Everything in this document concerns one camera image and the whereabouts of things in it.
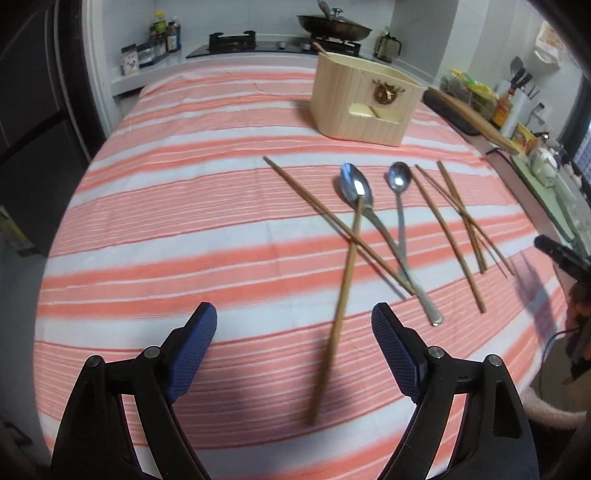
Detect white teapot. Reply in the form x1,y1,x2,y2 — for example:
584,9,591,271
529,148,558,187

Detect wire basket with snacks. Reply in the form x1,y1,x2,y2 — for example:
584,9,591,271
440,69,499,120

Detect black gas stove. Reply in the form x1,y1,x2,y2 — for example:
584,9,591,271
186,30,362,59

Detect wooden chopstick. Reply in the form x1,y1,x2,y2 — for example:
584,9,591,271
415,165,515,275
411,172,487,314
311,41,329,57
263,156,415,295
306,197,364,426
435,160,488,274

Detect person's right hand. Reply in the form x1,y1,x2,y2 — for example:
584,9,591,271
565,282,590,379

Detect green round mat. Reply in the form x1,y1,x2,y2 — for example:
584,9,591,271
510,156,590,256

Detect small steel spoon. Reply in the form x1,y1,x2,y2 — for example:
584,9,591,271
387,161,412,260

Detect wooden cutting board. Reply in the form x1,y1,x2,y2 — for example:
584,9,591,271
428,87,519,155

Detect pink striped tablecloth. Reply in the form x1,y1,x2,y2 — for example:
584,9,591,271
34,55,567,479

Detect cream utensil holder box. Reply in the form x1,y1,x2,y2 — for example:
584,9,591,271
311,53,426,147

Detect condiment bottles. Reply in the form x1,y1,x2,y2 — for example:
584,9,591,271
149,11,181,53

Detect hanging plastic bag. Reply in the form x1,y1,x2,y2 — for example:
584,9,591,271
534,20,565,68

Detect brown sauce bottle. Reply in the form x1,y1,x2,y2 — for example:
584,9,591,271
490,85,515,130

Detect white knife holder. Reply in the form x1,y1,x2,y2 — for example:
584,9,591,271
496,56,539,138

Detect glass oil jar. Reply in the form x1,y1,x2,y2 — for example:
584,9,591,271
374,27,403,63

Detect black wok with lid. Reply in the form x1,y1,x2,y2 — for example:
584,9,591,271
297,0,372,42

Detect large steel spoon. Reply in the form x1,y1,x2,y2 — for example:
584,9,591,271
339,163,444,327

